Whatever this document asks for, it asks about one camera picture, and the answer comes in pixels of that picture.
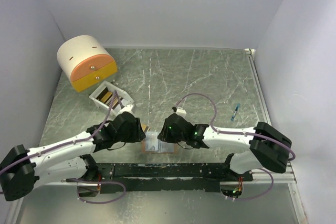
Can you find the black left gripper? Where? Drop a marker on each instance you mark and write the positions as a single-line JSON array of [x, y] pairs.
[[138, 134]]

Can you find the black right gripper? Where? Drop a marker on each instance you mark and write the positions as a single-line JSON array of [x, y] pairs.
[[164, 135]]

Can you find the gold black-stripe credit card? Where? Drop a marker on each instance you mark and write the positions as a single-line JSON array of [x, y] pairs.
[[145, 128]]

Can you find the white crest credit card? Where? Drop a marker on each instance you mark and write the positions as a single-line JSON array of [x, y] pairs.
[[151, 142]]

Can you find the pink blue card holder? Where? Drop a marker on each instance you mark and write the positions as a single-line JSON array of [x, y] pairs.
[[164, 147]]

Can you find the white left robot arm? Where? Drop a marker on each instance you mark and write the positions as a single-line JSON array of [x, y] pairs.
[[23, 170]]

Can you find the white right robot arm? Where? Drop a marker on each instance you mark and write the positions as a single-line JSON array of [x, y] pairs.
[[263, 145]]

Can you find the yellow credit card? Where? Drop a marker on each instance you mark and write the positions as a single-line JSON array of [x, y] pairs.
[[105, 96]]

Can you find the white card tray box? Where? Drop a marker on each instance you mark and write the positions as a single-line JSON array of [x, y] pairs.
[[119, 99]]

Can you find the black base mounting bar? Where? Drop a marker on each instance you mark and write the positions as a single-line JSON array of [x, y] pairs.
[[158, 177]]

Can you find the blue pen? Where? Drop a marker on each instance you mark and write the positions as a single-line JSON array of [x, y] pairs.
[[235, 112]]

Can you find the cream drawer cabinet orange fronts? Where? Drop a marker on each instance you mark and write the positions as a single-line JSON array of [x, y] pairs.
[[86, 63]]

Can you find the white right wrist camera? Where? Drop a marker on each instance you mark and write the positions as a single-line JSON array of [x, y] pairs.
[[179, 111]]

